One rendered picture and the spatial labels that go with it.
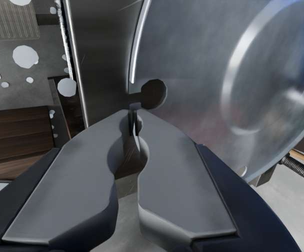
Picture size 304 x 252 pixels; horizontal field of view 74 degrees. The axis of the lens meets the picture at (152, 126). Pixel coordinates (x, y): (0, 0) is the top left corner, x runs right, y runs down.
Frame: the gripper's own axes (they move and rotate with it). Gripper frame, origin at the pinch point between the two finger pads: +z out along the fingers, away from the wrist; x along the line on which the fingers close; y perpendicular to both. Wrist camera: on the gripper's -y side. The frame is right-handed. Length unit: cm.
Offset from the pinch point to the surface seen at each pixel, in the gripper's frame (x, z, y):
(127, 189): -3.2, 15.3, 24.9
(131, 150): -0.4, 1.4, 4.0
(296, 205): 113, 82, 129
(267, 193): 104, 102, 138
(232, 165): 10.6, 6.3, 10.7
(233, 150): 10.1, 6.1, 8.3
